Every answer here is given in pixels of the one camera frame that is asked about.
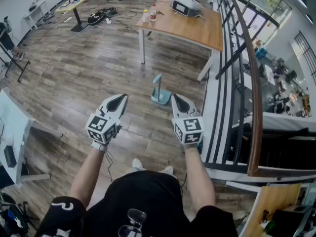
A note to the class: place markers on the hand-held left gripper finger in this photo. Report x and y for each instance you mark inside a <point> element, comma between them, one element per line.
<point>123,110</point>
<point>105,104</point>

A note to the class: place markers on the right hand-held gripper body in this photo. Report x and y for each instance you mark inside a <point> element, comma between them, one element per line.
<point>188,130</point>

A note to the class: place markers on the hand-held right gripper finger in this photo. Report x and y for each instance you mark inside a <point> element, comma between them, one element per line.
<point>191,108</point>
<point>174,110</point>

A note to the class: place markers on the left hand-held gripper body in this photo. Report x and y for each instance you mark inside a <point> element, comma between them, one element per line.
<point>98,126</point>

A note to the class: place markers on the person's left forearm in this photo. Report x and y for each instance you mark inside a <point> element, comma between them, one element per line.
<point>86,174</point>

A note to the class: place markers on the person's right forearm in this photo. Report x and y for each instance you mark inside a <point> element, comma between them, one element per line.
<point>200,179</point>

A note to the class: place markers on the white shoe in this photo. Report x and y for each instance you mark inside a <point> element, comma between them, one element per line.
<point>168,169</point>
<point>137,164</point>

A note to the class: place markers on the black railing wooden handrail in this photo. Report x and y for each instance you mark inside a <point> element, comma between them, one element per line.
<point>254,88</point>

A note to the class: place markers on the person's black shirt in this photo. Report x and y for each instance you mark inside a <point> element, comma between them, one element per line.
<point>148,194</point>

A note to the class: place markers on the large wooden table white legs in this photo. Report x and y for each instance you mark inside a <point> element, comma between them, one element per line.
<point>187,26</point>

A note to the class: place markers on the white desk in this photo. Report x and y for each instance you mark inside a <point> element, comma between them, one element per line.
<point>14,122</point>

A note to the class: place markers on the blue plastic bin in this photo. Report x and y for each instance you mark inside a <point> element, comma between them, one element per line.
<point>260,52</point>

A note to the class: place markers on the white power strip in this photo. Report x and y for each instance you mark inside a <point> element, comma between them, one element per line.
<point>67,19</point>

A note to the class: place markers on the black box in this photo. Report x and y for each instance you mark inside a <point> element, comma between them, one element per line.
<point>10,157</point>

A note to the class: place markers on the yellow-capped clear jar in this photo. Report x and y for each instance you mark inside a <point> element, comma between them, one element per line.
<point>145,16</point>

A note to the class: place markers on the clear bottle red label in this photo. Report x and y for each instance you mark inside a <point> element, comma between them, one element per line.
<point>153,13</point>

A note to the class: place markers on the clear eyeglasses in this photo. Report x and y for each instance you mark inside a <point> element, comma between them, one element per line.
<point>135,217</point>

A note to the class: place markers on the black metal floor stand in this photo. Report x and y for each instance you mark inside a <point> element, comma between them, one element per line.
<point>14,63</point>

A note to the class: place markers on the white grey device with screen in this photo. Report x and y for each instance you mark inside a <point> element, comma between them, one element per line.
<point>186,6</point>

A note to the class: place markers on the small wooden desk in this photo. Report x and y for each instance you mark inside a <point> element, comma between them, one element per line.
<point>276,199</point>

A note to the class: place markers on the white side table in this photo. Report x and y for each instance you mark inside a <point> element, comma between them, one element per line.
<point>37,9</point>

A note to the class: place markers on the yellow table black pedestal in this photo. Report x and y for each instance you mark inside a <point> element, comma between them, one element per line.
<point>74,4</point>

